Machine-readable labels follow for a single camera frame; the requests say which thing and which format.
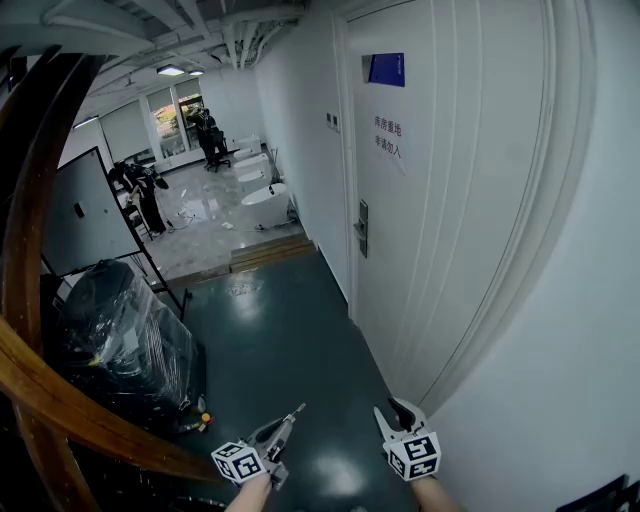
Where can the white wall control panel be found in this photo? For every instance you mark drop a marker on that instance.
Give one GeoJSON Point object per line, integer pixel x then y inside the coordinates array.
{"type": "Point", "coordinates": [329, 121]}
{"type": "Point", "coordinates": [335, 123]}

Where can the wooden step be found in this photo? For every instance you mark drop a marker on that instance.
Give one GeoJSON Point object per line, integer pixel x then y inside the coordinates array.
{"type": "Point", "coordinates": [272, 252]}

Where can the plastic-wrapped black equipment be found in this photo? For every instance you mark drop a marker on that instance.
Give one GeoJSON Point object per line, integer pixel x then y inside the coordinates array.
{"type": "Point", "coordinates": [125, 340]}

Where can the black office chair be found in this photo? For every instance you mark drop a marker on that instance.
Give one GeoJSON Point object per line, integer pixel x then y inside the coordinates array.
{"type": "Point", "coordinates": [219, 152]}

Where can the window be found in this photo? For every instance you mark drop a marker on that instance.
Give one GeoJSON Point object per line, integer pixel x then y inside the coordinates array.
{"type": "Point", "coordinates": [175, 120]}

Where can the black mounted display screen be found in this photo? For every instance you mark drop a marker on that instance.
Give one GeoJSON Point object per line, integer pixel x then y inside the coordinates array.
{"type": "Point", "coordinates": [605, 495]}

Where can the person's right forearm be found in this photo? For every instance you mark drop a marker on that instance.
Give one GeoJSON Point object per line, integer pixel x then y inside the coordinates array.
{"type": "Point", "coordinates": [435, 497]}

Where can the ceiling light panel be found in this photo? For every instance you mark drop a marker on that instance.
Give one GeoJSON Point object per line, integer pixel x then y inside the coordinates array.
{"type": "Point", "coordinates": [196, 73]}
{"type": "Point", "coordinates": [86, 120]}
{"type": "Point", "coordinates": [171, 70]}

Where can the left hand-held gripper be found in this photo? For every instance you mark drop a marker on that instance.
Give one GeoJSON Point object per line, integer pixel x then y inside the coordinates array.
{"type": "Point", "coordinates": [240, 462]}

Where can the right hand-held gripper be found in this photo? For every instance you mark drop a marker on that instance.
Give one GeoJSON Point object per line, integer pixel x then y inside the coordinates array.
{"type": "Point", "coordinates": [415, 452]}

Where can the curved wooden handrail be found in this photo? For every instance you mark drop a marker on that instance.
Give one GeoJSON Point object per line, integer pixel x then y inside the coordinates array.
{"type": "Point", "coordinates": [30, 225]}

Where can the blue door sign plate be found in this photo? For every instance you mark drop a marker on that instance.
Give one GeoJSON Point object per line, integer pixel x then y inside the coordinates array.
{"type": "Point", "coordinates": [387, 70]}

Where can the white oval bathtub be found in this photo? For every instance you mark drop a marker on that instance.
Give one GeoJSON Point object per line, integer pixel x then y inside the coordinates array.
{"type": "Point", "coordinates": [265, 202]}

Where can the person's left forearm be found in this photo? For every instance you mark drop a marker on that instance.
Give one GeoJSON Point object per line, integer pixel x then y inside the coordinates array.
{"type": "Point", "coordinates": [252, 495]}

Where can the white ceiling pipes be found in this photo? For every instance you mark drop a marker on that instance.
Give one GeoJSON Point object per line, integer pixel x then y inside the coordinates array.
{"type": "Point", "coordinates": [260, 35]}

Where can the white paper notice red print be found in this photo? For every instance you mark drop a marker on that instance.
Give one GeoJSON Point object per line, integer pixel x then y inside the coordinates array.
{"type": "Point", "coordinates": [389, 145]}

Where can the black folding chair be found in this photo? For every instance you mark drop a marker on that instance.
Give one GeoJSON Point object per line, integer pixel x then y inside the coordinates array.
{"type": "Point", "coordinates": [137, 222]}

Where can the white door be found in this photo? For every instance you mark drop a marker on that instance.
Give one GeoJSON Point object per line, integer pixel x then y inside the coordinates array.
{"type": "Point", "coordinates": [450, 225]}

